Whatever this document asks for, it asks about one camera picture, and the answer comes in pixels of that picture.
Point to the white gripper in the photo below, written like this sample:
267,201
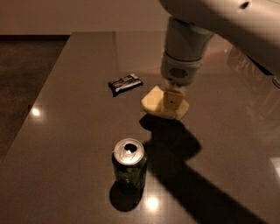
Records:
180,71

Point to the yellow sponge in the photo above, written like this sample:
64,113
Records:
153,104

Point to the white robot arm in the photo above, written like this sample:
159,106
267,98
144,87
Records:
252,26

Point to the black rxbar chocolate wrapper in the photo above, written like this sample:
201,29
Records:
124,84

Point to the green soda can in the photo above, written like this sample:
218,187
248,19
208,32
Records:
129,160

